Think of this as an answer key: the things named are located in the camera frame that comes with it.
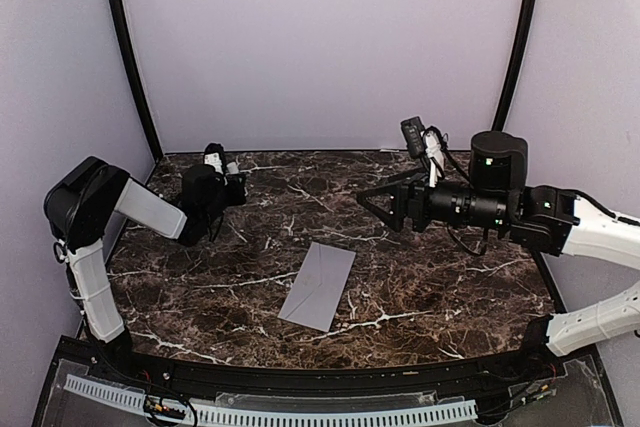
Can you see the small white-capped glue bottle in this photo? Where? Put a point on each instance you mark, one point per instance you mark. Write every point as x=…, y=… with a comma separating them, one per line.
x=232, y=168

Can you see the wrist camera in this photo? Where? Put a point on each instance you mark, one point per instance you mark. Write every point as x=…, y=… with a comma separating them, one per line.
x=424, y=144
x=215, y=157

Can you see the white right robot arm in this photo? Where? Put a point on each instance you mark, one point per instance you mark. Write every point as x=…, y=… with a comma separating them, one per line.
x=564, y=222

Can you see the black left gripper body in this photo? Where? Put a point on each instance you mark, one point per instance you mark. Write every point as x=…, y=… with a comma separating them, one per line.
x=216, y=207

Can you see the black left frame post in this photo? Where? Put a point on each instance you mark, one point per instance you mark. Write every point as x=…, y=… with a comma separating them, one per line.
x=128, y=57

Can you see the grey paper envelope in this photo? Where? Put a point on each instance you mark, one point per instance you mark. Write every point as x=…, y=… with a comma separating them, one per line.
x=316, y=292

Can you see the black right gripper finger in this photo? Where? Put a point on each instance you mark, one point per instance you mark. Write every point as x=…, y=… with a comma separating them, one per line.
x=403, y=177
x=386, y=202

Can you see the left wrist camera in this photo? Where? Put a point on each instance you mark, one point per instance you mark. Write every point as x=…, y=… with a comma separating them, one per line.
x=215, y=157

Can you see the white slotted cable duct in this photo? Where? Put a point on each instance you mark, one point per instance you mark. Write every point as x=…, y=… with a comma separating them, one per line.
x=253, y=410

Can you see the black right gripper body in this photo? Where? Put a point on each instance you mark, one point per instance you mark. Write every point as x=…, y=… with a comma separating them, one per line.
x=481, y=208

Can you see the black frame corner post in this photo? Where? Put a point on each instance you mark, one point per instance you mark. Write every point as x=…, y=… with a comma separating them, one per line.
x=516, y=58

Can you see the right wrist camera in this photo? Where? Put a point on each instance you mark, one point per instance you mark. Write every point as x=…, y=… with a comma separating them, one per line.
x=424, y=144

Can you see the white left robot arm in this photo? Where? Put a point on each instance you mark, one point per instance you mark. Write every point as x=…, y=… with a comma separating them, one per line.
x=80, y=206

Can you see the black front rail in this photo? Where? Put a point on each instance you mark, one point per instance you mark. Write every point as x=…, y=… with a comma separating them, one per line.
x=485, y=376

